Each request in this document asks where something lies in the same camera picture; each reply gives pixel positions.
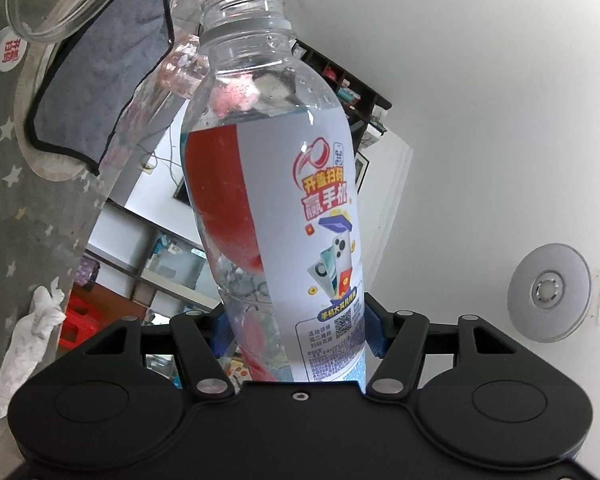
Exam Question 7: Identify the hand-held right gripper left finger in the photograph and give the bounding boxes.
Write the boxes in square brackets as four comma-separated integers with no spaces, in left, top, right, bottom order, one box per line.
[87,312,239,397]

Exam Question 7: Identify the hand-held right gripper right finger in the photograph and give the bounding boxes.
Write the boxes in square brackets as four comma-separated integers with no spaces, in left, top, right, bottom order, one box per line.
[362,292,521,397]

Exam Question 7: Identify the clear plastic bottle red label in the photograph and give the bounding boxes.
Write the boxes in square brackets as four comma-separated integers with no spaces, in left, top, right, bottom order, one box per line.
[180,0,368,393]

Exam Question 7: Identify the white bottle cap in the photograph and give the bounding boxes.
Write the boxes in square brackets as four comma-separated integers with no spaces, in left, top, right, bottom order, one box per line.
[0,26,29,72]

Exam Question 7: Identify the pink water bottle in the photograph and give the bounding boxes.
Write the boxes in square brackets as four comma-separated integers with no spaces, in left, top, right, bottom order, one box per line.
[100,30,218,181]

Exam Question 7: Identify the glass display cabinet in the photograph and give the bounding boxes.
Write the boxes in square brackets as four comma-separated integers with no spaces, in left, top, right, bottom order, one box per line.
[80,225,222,312]

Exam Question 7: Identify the red plastic stool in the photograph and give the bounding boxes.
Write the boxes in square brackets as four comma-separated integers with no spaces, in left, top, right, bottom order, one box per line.
[57,300,112,352]

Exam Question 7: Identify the round ceiling lamp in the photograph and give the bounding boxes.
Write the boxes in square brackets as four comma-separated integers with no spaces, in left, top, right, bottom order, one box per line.
[507,243,592,344]

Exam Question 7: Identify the white rag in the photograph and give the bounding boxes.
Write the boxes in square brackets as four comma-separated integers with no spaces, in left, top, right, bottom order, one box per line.
[0,277,67,420]

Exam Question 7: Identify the grey star printed tablecloth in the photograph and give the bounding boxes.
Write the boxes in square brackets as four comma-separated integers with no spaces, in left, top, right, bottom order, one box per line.
[0,0,181,461]

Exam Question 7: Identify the dark shelf unit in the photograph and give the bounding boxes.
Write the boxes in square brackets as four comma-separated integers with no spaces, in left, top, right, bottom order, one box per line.
[292,40,393,133]

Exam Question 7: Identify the grey cloth black edging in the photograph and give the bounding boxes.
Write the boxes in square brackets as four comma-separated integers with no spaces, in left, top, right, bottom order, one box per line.
[26,0,177,177]

